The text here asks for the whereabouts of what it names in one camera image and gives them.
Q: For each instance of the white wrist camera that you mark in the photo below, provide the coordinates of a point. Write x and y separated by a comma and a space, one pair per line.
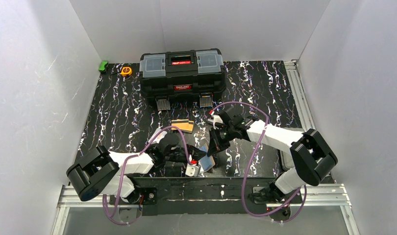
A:
192, 169
215, 121

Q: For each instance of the black toolbox with clear lids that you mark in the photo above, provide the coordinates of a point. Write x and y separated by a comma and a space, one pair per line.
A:
182, 76

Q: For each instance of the tan card holder with sleeves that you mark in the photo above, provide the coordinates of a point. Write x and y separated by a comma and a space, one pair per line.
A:
206, 164

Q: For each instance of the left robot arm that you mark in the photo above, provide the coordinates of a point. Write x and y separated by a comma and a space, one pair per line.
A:
100, 171

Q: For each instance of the green plastic object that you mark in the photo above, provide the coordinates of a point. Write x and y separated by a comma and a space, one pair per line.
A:
103, 66

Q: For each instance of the gold card stack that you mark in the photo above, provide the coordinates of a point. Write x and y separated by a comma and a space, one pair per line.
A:
184, 125

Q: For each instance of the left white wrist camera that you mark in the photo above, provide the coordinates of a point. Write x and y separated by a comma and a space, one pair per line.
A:
192, 169

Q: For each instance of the grey pad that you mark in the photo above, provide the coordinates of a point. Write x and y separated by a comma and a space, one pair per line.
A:
286, 159

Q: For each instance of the front aluminium rail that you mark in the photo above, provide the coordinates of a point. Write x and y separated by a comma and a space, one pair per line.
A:
322, 195

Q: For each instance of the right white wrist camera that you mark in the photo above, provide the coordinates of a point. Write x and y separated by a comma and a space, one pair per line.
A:
215, 121

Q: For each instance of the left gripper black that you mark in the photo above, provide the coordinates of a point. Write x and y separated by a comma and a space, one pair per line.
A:
188, 154

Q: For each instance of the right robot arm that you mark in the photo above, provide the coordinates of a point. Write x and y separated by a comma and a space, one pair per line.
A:
312, 157

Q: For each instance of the white aluminium table rail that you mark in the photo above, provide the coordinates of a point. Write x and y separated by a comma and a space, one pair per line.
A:
298, 92

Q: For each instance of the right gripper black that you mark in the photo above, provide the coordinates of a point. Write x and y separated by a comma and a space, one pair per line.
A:
220, 136

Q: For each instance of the yellow tape measure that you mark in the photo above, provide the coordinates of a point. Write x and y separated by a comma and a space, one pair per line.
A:
126, 71

